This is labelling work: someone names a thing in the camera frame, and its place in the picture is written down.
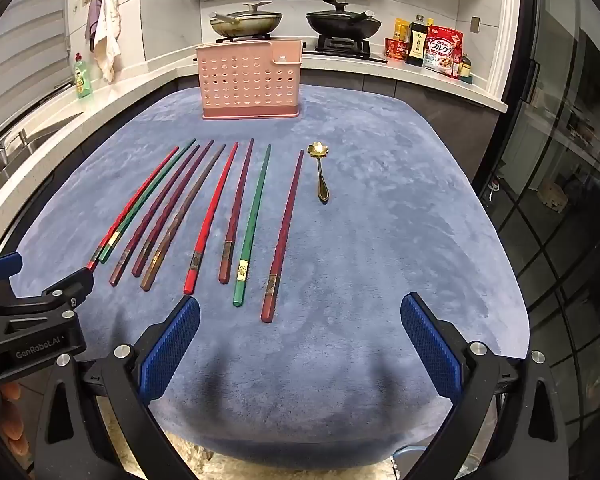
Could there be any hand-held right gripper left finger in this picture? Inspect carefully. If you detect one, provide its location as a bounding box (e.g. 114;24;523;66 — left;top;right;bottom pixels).
30;295;202;480

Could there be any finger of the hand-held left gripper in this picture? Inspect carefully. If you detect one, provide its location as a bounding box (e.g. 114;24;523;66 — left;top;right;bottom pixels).
0;267;95;322
0;252;22;289

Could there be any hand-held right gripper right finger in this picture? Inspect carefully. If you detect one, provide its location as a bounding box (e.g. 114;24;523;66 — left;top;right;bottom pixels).
400;292;573;480

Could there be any maroon chopstick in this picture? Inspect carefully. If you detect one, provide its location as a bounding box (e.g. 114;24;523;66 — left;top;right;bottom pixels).
218;138;255;284
131;140;215;278
109;145;201;287

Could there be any brown chopstick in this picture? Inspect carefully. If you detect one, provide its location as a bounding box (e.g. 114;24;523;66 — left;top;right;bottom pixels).
140;144;227;291

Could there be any green chopstick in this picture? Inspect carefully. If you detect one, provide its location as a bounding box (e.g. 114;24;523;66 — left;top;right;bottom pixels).
232;145;272;308
99;138;196;264

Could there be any dark red chopstick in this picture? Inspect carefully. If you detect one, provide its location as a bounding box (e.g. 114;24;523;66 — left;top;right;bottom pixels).
260;149;305;323

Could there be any pink perforated utensil holder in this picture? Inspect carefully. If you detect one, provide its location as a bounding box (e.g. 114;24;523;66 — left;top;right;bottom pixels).
195;39;303;121

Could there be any person's left hand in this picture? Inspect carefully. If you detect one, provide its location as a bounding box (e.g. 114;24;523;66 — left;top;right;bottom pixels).
0;382;31;461

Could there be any blue plush mat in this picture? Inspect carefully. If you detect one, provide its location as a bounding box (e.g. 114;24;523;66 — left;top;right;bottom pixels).
10;85;531;461

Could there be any steel sink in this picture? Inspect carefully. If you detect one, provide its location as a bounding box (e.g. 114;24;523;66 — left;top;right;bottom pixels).
10;110;83;156

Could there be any green dish soap bottle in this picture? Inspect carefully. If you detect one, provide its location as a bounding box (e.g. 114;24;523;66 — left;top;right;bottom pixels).
74;52;92;99

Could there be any striped window blind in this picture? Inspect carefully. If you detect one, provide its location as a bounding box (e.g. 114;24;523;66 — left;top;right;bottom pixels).
0;0;78;126

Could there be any gold flower spoon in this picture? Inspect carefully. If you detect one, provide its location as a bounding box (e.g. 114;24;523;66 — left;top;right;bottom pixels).
306;142;331;204

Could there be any glass door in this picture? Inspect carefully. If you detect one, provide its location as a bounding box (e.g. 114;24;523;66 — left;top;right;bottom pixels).
472;0;600;480

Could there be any white towel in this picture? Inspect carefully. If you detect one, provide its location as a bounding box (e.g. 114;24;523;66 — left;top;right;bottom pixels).
93;0;122;83

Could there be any purple cloth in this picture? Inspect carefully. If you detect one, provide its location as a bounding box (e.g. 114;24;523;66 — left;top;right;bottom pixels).
85;0;104;53

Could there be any red cereal bag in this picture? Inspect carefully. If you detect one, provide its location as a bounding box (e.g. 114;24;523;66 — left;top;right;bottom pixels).
422;24;464;78

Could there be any red snack packet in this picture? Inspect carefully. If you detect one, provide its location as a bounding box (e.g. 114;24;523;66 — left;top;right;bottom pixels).
384;37;410;61

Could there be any dark soy sauce bottle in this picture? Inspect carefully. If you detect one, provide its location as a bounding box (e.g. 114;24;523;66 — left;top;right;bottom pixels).
406;15;428;67

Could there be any black gas stove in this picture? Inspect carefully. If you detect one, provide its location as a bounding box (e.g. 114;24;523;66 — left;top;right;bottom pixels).
220;32;388;63

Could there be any beige wok with lid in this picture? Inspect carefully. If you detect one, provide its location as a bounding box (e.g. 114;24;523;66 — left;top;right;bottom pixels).
209;1;285;40

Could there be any black wok with lid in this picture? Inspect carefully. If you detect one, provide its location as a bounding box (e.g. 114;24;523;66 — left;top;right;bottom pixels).
306;0;382;41

